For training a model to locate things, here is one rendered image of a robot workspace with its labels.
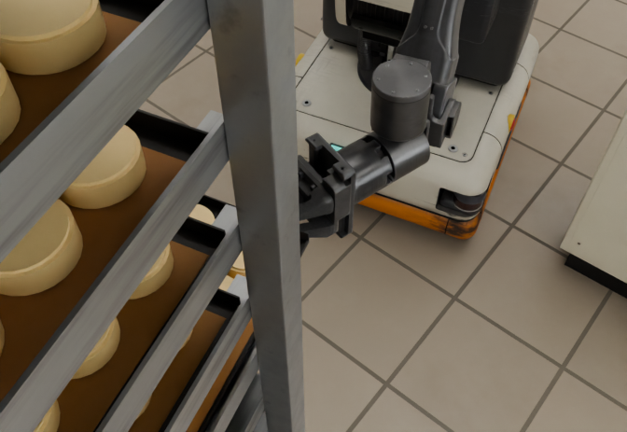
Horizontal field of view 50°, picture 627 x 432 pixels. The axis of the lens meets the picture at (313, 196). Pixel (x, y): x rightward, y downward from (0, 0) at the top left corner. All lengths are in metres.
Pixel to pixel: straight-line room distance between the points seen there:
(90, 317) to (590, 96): 2.19
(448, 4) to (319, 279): 1.16
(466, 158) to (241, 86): 1.39
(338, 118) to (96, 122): 1.51
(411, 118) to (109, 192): 0.36
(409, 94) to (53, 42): 0.40
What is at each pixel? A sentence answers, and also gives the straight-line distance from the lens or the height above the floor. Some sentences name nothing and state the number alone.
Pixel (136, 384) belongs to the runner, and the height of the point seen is 1.15.
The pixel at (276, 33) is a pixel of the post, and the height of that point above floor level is 1.31.
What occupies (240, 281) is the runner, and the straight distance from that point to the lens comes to 0.55.
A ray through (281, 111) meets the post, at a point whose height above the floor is 1.26.
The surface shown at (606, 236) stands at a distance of 1.74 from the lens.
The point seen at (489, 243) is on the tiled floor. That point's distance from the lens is 1.90.
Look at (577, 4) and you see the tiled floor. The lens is 2.81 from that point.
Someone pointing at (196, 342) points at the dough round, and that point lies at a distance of 0.52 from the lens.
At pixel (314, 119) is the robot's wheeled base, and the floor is 0.28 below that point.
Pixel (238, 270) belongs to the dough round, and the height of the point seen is 0.99.
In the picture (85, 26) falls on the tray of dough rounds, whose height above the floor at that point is 1.33.
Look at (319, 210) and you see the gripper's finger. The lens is 0.64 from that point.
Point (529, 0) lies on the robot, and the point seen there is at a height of 0.57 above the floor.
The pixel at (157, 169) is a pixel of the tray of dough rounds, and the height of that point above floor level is 1.22.
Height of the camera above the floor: 1.50
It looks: 51 degrees down
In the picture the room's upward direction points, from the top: straight up
